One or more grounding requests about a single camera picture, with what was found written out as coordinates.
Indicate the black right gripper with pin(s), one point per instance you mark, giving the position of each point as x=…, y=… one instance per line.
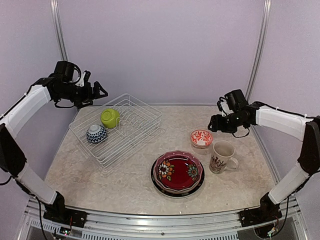
x=218, y=125

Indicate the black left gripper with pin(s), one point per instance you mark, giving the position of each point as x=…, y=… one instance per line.
x=88, y=96

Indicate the red white patterned bowl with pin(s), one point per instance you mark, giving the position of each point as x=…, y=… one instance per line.
x=201, y=138

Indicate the seashell print mug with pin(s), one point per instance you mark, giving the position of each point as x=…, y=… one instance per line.
x=222, y=157

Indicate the lime green bowl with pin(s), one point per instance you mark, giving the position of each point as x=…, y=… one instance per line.
x=110, y=118

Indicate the blue white patterned cup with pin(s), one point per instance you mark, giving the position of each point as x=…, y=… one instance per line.
x=96, y=134

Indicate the pink dotted scalloped plate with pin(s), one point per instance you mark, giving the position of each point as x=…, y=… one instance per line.
x=179, y=152

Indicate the black wavy line bowl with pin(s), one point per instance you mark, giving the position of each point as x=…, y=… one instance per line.
x=177, y=172

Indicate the black rimmed striped plate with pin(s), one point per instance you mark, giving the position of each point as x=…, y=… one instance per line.
x=176, y=194

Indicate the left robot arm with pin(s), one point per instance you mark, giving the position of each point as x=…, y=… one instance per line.
x=67, y=82

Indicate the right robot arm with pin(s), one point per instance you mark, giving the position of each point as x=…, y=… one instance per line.
x=302, y=130

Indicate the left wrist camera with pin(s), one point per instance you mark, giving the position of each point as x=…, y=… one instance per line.
x=84, y=78

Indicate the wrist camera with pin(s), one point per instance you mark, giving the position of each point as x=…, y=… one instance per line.
x=84, y=78
x=223, y=106

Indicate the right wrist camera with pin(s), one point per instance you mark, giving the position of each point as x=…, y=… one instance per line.
x=223, y=106

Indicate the white wire dish rack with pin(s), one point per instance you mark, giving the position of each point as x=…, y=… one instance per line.
x=137, y=121

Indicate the left aluminium corner post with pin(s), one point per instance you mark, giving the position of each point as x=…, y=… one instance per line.
x=58, y=29

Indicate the aluminium corner post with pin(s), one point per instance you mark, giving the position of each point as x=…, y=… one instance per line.
x=58, y=29
x=259, y=48

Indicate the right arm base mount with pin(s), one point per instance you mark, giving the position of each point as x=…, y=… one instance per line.
x=267, y=211

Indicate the right aluminium corner post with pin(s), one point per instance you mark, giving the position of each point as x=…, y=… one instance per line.
x=259, y=48

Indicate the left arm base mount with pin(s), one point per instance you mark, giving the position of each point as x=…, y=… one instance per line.
x=65, y=215

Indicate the aluminium front rail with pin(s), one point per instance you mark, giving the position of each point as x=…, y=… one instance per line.
x=103, y=225

